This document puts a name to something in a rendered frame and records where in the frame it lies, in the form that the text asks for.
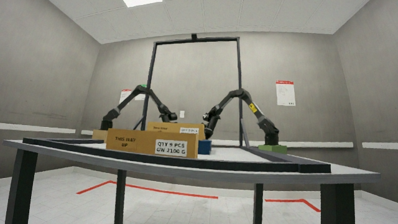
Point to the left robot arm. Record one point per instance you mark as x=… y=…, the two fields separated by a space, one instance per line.
x=271 y=138

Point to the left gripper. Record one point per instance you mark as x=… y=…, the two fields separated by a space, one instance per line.
x=208 y=132

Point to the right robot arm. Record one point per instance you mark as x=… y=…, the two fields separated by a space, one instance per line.
x=115 y=112

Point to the dark grey metal frame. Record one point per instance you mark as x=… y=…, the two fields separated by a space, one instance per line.
x=142 y=120

